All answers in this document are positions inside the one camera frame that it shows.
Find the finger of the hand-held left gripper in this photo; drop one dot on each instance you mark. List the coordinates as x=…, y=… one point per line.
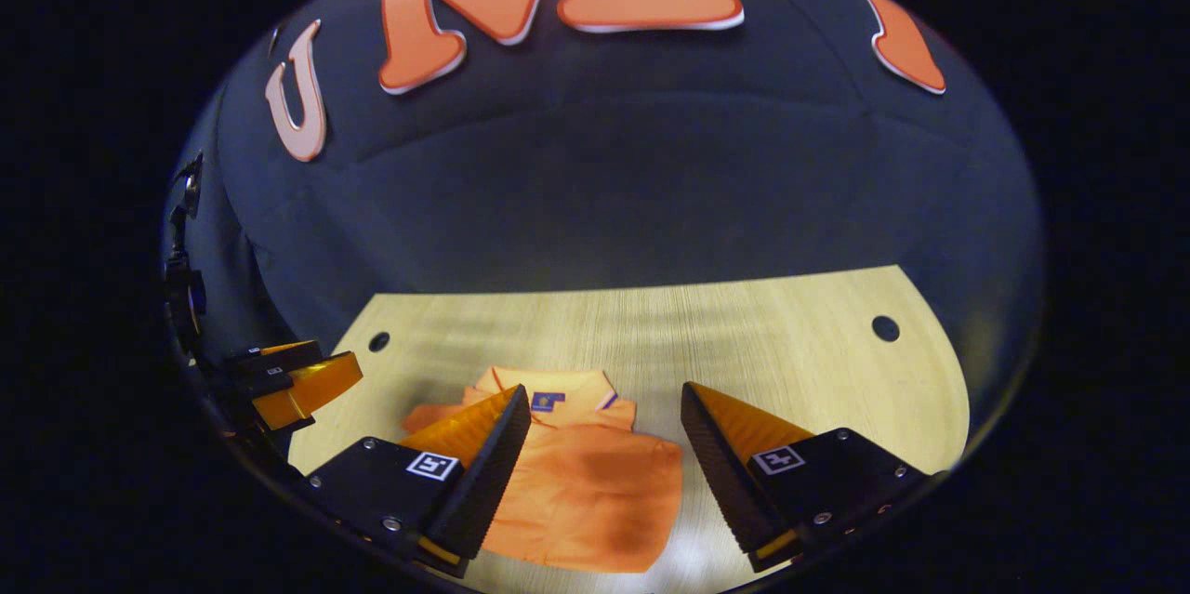
x=307, y=387
x=279, y=358

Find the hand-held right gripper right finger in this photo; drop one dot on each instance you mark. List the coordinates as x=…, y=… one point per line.
x=725, y=482

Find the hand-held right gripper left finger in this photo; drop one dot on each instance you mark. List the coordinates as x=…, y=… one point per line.
x=488, y=478

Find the orange T-shirt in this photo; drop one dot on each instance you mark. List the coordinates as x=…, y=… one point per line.
x=595, y=492

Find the black backdrop cloth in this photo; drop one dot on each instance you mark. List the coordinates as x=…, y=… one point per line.
x=604, y=185

